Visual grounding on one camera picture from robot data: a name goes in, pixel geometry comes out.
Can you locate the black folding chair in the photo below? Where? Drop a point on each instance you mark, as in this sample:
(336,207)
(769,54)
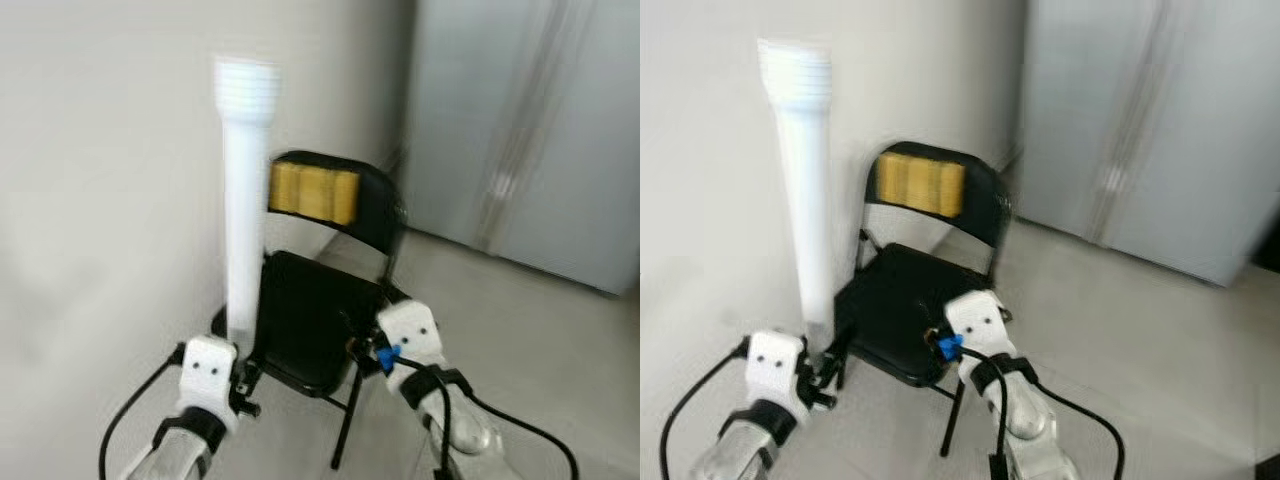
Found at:
(900,310)
(300,320)

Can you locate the yellow chair back label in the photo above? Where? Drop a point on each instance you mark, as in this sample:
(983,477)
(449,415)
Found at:
(315,192)
(920,185)

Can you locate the silver double door fridge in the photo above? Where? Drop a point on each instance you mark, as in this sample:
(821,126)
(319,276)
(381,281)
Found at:
(560,130)
(1180,130)

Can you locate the black kitchen island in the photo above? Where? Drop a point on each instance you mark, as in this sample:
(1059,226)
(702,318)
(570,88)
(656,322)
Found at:
(1268,245)

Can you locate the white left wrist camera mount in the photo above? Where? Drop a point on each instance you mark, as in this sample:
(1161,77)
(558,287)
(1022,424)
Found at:
(208,370)
(775,362)

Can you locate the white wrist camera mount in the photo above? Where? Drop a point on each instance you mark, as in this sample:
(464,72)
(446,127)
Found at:
(775,362)
(978,320)
(412,330)
(208,370)

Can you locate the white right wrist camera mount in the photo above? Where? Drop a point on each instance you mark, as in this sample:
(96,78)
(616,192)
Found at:
(978,320)
(412,330)

